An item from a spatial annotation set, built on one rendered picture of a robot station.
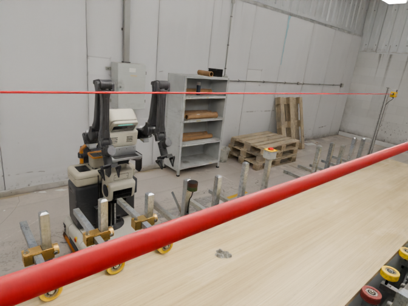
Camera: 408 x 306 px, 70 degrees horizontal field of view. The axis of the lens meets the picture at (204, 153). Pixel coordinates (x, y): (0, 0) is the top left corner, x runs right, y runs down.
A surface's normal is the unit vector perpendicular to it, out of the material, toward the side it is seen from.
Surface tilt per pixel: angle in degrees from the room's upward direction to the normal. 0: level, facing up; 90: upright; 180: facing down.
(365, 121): 90
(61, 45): 90
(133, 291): 0
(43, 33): 90
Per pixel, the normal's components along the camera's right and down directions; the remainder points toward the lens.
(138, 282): 0.10, -0.95
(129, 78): 0.64, 0.29
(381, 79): -0.76, 0.13
